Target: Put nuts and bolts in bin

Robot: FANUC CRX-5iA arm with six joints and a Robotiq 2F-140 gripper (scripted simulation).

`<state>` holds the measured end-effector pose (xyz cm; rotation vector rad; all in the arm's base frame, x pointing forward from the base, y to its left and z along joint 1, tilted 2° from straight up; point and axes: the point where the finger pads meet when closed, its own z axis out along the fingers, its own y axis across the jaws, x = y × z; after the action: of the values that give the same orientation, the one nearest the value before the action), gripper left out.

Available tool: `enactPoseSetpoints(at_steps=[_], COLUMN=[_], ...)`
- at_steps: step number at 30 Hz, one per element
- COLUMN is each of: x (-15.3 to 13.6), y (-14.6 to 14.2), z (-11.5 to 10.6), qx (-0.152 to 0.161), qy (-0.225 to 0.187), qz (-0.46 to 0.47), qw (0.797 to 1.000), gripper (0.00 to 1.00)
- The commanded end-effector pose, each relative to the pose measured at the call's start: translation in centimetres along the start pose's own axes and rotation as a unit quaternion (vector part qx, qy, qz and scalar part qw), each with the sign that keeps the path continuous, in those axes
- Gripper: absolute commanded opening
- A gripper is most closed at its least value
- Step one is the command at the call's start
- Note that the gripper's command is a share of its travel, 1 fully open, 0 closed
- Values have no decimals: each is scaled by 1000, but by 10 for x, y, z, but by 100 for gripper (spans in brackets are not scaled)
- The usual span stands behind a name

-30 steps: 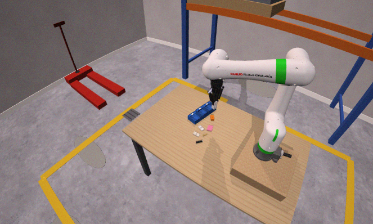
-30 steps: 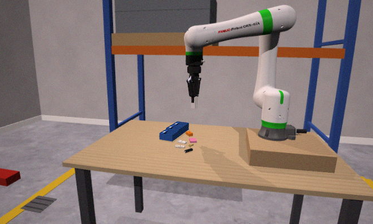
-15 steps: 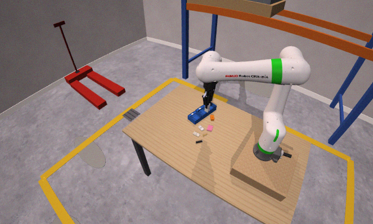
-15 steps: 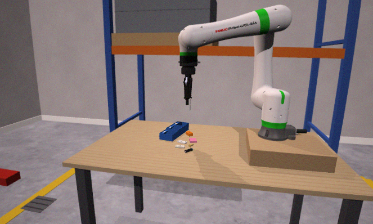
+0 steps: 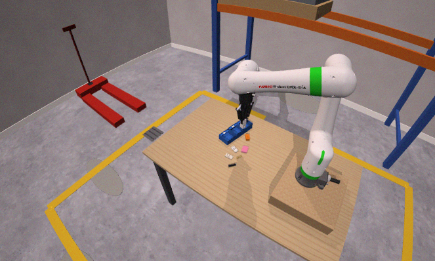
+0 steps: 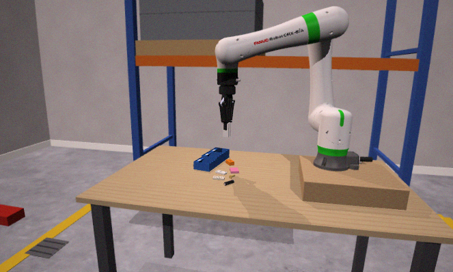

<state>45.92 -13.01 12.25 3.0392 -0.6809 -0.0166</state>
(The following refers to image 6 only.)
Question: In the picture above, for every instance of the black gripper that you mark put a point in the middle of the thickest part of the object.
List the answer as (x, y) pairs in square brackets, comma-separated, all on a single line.
[(226, 107)]

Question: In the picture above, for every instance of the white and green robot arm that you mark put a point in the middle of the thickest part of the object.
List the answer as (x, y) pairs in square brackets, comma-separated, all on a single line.
[(317, 29)]

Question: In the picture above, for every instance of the blue three-compartment bin rack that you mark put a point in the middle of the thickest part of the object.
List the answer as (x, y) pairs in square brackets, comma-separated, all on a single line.
[(211, 159)]

